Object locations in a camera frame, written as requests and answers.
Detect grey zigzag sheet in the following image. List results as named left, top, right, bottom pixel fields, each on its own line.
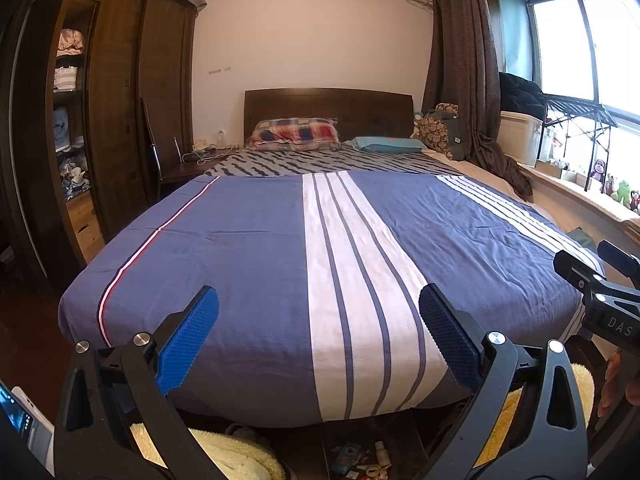
left=202, top=145, right=471, bottom=178

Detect white device with screen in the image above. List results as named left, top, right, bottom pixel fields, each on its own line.
left=0, top=380, right=55, bottom=478

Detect teal pillow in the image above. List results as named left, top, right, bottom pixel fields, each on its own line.
left=350, top=136, right=426, bottom=154

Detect dark wooden headboard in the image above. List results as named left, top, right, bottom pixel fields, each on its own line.
left=243, top=88, right=415, bottom=146

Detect mixed pile of clothes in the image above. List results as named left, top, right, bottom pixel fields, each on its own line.
left=57, top=152, right=91, bottom=201

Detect plaid pillow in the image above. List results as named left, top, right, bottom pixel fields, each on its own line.
left=248, top=118, right=341, bottom=152

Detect brown curtain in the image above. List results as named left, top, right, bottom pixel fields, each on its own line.
left=422, top=0, right=533, bottom=201

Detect yellow fluffy rug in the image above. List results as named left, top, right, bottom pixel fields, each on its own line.
left=127, top=362, right=596, bottom=480

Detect black jacket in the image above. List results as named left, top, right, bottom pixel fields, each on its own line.
left=498, top=71, right=548, bottom=121

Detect dark wooden wardrobe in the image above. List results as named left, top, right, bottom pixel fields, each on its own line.
left=0, top=0, right=208, bottom=291

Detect brown patterned bag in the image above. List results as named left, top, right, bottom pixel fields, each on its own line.
left=414, top=103, right=460, bottom=156

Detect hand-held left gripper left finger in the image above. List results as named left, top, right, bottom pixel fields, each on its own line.
left=52, top=285, right=226, bottom=480

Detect dark green cloth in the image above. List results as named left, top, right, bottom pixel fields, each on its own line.
left=567, top=227, right=598, bottom=253

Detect white storage box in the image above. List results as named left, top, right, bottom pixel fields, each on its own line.
left=500, top=110, right=546, bottom=167

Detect white striped folded clothes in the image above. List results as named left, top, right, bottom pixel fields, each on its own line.
left=54, top=66, right=81, bottom=92

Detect black metal rack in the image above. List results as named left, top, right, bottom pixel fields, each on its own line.
left=537, top=94, right=621, bottom=191

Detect dark grey bag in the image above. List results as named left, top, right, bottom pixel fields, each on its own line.
left=445, top=112, right=469, bottom=161

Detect teal roller blind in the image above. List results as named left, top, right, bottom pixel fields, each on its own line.
left=495, top=0, right=533, bottom=81

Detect white charger cable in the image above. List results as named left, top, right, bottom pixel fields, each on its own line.
left=181, top=137, right=241, bottom=163

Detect blue white striped blanket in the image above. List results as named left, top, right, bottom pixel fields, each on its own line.
left=57, top=170, right=608, bottom=428

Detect pink folded clothes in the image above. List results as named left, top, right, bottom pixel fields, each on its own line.
left=56, top=29, right=86, bottom=58

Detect blue folded clothes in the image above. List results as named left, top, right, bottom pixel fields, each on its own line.
left=52, top=107, right=71, bottom=153

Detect person's right hand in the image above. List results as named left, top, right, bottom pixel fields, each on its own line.
left=597, top=347, right=640, bottom=418

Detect window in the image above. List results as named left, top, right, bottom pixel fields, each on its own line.
left=525, top=0, right=640, bottom=126

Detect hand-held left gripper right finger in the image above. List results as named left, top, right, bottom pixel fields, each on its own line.
left=419, top=283, right=591, bottom=480

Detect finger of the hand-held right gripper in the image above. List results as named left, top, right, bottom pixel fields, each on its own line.
left=553, top=249, right=608, bottom=294
left=597, top=240, right=640, bottom=288

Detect blue snack packet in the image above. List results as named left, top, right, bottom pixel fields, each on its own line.
left=330, top=442, right=368, bottom=473

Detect dark chair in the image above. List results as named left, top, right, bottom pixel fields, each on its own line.
left=141, top=97, right=221, bottom=201

